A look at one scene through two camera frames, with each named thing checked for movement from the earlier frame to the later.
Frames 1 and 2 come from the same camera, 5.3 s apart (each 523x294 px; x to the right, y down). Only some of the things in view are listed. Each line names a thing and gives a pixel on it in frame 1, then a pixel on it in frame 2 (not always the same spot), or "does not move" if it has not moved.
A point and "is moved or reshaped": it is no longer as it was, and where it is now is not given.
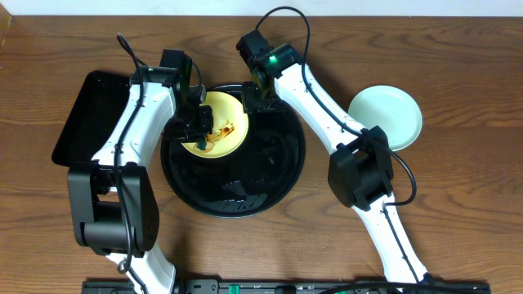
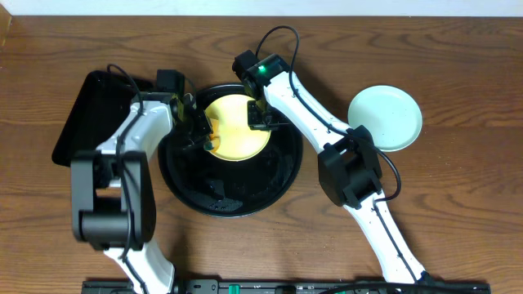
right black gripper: [253, 101] -> [259, 122]
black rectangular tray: [104, 95] does not move
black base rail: [288, 287] does not move
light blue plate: [391, 109] does not move
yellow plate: [230, 126] is moved or reshaped
